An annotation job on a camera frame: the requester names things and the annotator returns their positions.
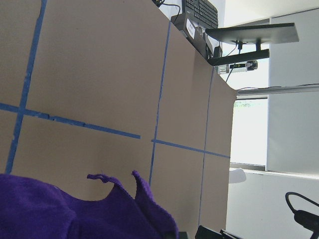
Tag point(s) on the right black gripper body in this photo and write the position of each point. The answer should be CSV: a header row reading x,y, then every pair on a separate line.
x,y
206,233

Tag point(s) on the black keyboard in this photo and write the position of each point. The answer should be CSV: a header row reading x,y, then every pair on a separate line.
x,y
201,11

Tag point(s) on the small black box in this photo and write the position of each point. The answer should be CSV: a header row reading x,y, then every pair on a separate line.
x,y
194,34

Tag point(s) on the purple microfiber towel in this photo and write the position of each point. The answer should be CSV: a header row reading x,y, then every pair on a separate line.
x,y
32,209

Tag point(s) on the black monitor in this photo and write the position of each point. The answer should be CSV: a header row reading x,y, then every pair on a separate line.
x,y
255,35

